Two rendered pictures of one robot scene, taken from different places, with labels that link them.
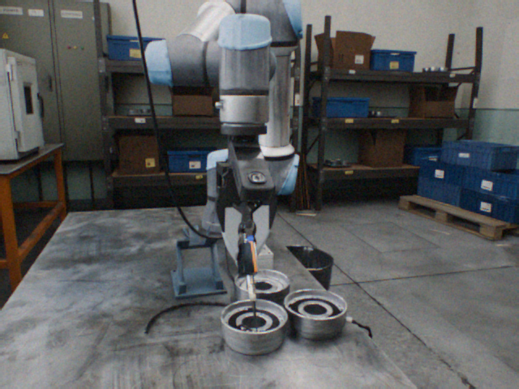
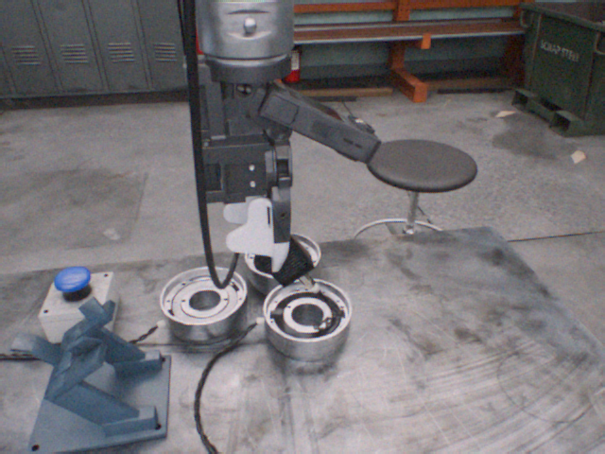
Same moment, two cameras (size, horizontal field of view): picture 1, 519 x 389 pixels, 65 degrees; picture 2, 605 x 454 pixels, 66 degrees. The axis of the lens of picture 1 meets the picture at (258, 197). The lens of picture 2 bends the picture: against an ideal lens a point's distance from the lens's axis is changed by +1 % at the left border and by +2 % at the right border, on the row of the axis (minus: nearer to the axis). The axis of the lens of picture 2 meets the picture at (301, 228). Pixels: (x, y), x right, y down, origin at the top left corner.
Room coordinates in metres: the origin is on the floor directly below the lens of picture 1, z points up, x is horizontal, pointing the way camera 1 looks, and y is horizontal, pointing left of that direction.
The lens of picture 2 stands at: (0.56, 0.40, 1.23)
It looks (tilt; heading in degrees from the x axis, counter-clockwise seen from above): 34 degrees down; 275
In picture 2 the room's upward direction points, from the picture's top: straight up
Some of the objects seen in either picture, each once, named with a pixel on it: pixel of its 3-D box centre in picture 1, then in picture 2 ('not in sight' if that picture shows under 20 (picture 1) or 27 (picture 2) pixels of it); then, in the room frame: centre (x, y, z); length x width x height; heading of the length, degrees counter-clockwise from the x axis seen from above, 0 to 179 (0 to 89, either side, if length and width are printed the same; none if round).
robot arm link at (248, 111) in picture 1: (242, 111); (246, 27); (0.63, 0.03, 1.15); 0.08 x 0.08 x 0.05
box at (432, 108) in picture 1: (431, 102); not in sight; (4.96, -2.01, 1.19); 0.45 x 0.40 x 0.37; 100
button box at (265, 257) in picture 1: (253, 257); (77, 305); (0.87, 0.01, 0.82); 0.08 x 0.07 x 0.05; 15
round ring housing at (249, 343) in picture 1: (254, 326); (307, 319); (0.59, 0.00, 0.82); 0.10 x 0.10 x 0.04
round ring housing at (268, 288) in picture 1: (261, 289); (205, 305); (0.72, -0.01, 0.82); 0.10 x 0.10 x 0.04
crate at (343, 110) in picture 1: (340, 107); not in sight; (4.68, -0.89, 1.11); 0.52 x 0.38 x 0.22; 105
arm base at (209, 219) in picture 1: (226, 209); not in sight; (1.19, 0.09, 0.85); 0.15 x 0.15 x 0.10
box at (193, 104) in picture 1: (190, 97); not in sight; (4.24, 0.70, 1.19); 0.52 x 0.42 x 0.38; 105
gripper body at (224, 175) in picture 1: (242, 163); (243, 127); (0.64, 0.03, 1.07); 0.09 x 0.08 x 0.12; 16
